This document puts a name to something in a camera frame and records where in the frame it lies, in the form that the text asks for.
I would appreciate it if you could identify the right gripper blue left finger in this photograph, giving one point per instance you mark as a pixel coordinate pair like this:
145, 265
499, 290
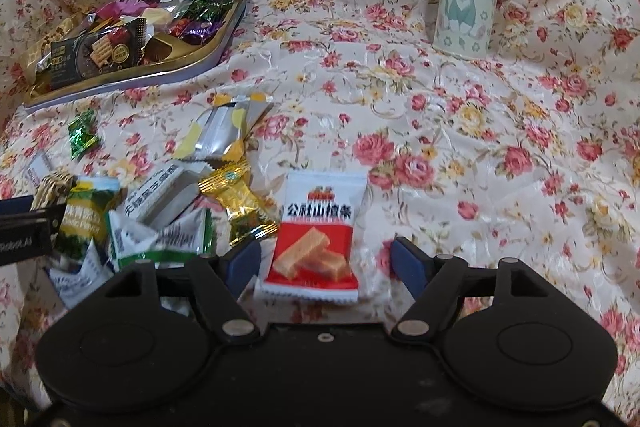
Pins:
217, 284

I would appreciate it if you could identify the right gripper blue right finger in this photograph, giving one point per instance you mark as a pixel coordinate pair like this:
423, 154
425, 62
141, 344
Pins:
435, 284

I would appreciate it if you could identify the brown gold patterned snack packet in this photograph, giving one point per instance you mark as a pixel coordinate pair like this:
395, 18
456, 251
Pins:
53, 189

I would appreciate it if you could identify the white green striped snack packet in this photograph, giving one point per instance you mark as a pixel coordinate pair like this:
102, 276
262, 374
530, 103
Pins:
191, 235

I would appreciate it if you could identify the green yellow pea snack packet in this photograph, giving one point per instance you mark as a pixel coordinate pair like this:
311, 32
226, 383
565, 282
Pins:
84, 220

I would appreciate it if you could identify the white hawthorn strip packet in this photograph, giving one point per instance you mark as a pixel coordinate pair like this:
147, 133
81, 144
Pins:
39, 166

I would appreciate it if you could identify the red white hawthorn snack packet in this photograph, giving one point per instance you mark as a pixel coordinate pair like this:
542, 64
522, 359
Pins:
311, 259

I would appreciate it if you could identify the gold foil candy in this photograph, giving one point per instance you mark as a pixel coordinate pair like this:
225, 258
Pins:
246, 212

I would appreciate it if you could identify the green foil candy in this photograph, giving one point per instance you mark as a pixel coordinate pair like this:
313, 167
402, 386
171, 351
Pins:
83, 134

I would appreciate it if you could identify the silver yellow snack packet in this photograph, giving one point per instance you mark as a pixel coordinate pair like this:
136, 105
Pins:
219, 133

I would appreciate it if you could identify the gold tray full of snacks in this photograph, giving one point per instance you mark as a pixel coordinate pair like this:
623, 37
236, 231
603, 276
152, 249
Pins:
183, 39

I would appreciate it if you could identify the white grey text snack packet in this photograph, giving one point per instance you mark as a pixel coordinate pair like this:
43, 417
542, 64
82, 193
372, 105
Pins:
166, 193

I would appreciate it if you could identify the floral sofa cover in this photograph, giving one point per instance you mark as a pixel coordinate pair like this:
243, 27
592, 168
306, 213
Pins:
531, 153

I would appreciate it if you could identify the black cracker packet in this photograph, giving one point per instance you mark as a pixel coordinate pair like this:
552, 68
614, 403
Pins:
97, 53

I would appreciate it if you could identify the gold mooncake packet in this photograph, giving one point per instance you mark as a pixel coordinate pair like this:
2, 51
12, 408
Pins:
39, 54

